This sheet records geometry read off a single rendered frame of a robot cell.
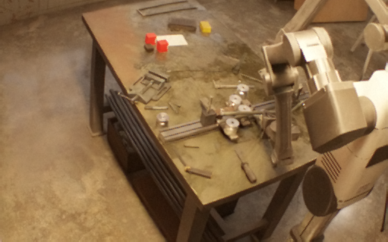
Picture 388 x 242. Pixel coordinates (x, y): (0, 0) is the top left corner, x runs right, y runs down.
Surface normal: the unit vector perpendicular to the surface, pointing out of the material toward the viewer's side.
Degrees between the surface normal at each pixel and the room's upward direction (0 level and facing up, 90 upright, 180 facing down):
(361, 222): 0
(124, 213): 0
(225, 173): 0
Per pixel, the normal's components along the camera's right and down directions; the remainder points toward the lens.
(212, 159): 0.15, -0.75
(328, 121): -0.92, 0.13
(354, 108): 0.32, -0.33
